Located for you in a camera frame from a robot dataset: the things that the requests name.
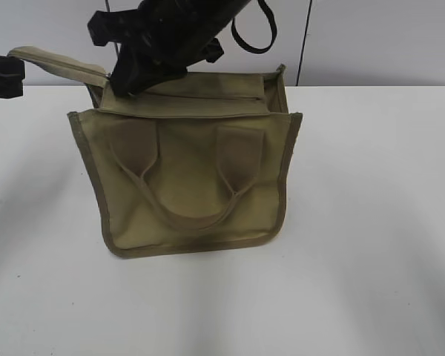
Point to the olive yellow canvas bag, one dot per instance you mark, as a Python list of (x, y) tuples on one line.
[(195, 164)]

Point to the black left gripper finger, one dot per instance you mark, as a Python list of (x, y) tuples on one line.
[(11, 71)]

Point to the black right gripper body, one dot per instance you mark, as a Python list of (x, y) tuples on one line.
[(179, 33)]

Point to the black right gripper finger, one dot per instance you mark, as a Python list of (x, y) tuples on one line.
[(131, 71), (167, 76), (10, 92)]

